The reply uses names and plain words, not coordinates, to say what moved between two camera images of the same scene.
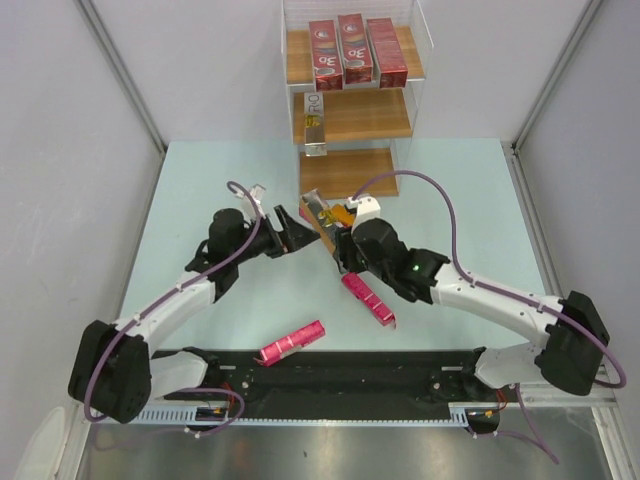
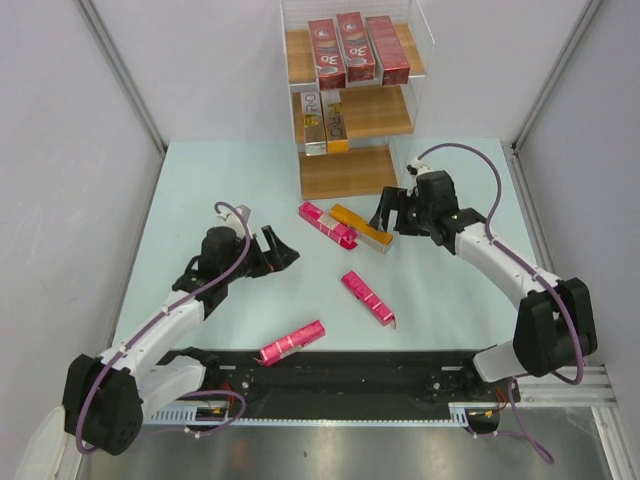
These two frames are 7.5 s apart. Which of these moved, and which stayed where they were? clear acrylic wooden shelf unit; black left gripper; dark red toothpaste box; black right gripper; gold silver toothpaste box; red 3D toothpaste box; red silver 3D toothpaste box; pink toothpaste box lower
Moved: black left gripper; black right gripper; gold silver toothpaste box
Stayed: red silver 3D toothpaste box; pink toothpaste box lower; red 3D toothpaste box; dark red toothpaste box; clear acrylic wooden shelf unit
